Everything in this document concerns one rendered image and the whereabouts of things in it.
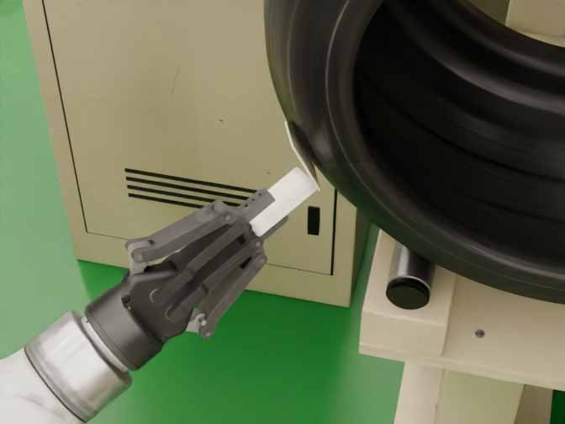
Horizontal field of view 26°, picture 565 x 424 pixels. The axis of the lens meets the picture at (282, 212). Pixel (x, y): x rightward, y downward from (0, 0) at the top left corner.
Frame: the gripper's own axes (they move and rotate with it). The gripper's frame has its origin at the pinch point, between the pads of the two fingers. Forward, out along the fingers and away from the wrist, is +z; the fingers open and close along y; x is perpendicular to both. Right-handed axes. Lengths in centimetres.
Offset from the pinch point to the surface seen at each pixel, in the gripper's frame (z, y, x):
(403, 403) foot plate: 1, 95, -61
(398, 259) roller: 6.3, 15.9, -1.2
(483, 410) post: 10, 91, -44
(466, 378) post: 10, 81, -43
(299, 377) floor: -11, 86, -74
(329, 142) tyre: 6.5, -4.1, 3.8
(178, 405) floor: -31, 76, -78
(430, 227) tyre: 9.3, 8.1, 7.2
